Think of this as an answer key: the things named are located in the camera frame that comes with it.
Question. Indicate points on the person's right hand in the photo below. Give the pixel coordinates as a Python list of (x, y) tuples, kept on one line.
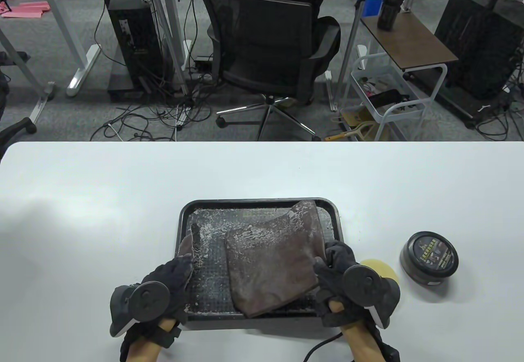
[(335, 259)]

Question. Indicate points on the person's left hand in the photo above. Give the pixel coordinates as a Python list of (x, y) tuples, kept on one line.
[(176, 276)]

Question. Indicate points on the brown microfibre cloth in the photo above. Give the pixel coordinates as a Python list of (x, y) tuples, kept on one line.
[(190, 247)]

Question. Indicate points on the black round hand tracker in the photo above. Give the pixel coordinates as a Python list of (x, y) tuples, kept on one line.
[(149, 300), (364, 284)]

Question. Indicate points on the black plastic tray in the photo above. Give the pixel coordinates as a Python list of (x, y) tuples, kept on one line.
[(213, 288)]

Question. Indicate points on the brown leather bag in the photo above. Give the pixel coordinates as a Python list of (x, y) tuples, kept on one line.
[(270, 268)]

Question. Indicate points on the black leather care cream jar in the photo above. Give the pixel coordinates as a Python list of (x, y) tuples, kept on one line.
[(430, 255)]

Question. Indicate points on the person's right forearm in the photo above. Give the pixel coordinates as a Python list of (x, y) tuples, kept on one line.
[(360, 345)]

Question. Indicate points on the person's left forearm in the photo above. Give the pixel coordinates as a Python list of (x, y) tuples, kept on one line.
[(149, 347)]

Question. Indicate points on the yellow round sponge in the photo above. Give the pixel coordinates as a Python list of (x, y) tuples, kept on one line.
[(380, 267)]

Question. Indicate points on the cardboard box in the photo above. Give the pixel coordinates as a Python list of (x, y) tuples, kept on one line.
[(368, 120)]

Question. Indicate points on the white metal trolley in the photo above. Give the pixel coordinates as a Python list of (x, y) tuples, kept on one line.
[(393, 112)]

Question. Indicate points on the white power strip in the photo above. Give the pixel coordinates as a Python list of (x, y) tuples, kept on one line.
[(182, 116)]

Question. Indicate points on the flat black device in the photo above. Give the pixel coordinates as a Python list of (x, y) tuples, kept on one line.
[(387, 98)]

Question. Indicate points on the black power adapter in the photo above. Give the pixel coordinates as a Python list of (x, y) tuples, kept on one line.
[(204, 63)]

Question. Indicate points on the brown wooden trolley top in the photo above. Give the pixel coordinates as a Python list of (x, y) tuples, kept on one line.
[(409, 39)]

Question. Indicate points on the black mesh office chair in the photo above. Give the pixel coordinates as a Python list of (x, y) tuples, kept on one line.
[(262, 30)]

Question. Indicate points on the black computer tower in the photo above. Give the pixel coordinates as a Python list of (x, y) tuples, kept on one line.
[(135, 39)]

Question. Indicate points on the white desk leg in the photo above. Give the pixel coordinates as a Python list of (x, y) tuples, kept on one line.
[(24, 71)]

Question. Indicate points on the black water bottle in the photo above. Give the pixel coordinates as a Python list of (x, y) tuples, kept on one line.
[(389, 10)]

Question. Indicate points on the blue box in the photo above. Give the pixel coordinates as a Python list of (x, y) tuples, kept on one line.
[(372, 7)]

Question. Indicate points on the black equipment case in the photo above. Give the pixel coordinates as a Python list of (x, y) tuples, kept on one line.
[(479, 43)]

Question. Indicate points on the dark desk with white legs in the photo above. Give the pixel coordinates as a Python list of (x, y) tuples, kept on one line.
[(61, 22)]

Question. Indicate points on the pink sheets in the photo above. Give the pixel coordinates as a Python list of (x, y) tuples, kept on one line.
[(24, 10)]

